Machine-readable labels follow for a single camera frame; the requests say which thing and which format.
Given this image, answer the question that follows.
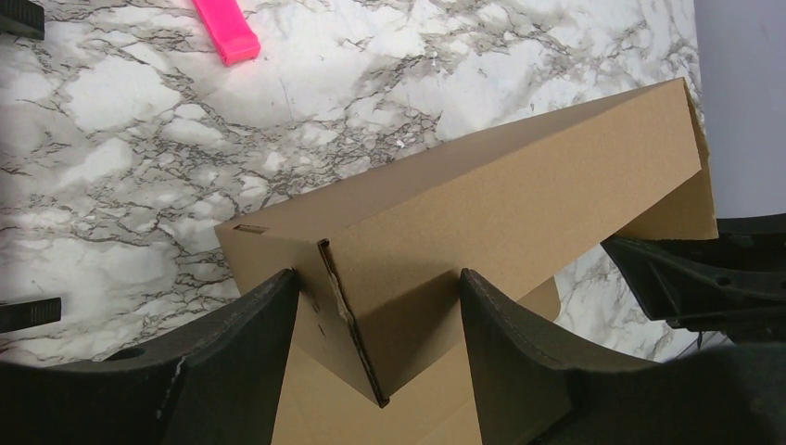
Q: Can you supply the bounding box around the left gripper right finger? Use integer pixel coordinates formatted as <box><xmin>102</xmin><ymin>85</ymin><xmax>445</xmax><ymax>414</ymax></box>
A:
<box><xmin>460</xmin><ymin>269</ymin><xmax>785</xmax><ymax>444</ymax></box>

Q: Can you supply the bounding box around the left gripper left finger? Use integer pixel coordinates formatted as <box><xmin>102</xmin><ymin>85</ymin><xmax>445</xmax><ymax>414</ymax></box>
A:
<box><xmin>1</xmin><ymin>269</ymin><xmax>299</xmax><ymax>444</ymax></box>

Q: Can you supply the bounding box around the brown cardboard box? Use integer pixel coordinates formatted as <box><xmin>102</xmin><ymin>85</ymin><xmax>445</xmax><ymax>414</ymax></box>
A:
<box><xmin>215</xmin><ymin>79</ymin><xmax>717</xmax><ymax>444</ymax></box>

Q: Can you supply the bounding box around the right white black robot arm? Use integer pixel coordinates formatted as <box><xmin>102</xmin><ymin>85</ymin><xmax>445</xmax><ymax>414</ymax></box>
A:
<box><xmin>602</xmin><ymin>214</ymin><xmax>785</xmax><ymax>344</ymax></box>

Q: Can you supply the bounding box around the pink marker pen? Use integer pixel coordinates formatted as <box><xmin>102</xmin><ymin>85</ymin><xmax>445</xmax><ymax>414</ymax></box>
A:
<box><xmin>192</xmin><ymin>0</ymin><xmax>261</xmax><ymax>67</ymax></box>

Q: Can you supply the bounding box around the black whiteboard stand clip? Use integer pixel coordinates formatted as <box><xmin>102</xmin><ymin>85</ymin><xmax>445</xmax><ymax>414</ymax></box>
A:
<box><xmin>0</xmin><ymin>0</ymin><xmax>45</xmax><ymax>41</ymax></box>

